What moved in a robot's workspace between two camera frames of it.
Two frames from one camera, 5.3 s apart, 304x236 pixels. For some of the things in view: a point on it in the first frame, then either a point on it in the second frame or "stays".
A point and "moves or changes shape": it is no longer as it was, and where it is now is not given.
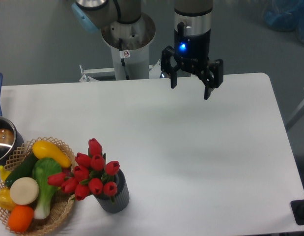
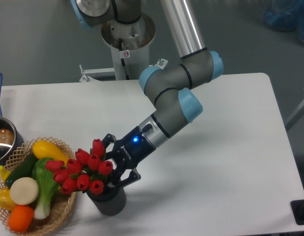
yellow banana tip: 4,173 stays
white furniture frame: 303,108 stays
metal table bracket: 154,72 stays
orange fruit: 20,218 stays
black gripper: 195,47 -> 129,152
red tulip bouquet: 92,174 moves or changes shape
